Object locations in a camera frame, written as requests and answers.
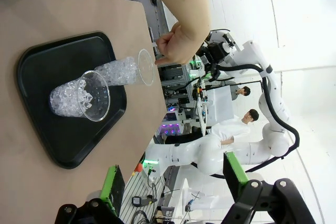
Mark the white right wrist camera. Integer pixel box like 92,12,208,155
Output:
220,31,236,54

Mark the bystander in white top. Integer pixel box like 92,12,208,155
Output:
164,108,260,146

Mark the aluminium frame rack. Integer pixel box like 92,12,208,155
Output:
157,61,196,96

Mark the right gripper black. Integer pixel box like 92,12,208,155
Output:
196,41,228,82

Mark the clear plastic iced cup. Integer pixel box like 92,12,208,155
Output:
49,70,111,122
94,48,155,87

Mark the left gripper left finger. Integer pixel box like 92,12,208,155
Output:
54,165,127,224

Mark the white covered bench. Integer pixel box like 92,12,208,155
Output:
202,86,234,127

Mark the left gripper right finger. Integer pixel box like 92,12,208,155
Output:
222,151,317,224

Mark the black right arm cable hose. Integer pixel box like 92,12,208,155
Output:
188,63,300,180

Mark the computer with glowing fans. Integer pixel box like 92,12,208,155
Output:
157,111,184,138

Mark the bystander in grey hoodie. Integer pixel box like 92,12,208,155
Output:
228,85,251,101

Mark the person's right hand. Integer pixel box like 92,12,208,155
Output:
154,21,211,65

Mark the black handheld device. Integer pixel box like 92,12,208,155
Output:
131,195,158,207

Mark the black plastic tray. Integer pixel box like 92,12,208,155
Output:
17,31,128,169

